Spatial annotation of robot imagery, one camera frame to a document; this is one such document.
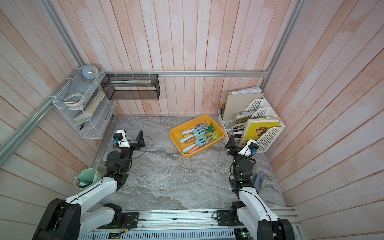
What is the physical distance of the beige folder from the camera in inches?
36.3

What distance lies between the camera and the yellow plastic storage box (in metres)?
1.00

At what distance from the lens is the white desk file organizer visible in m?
0.83
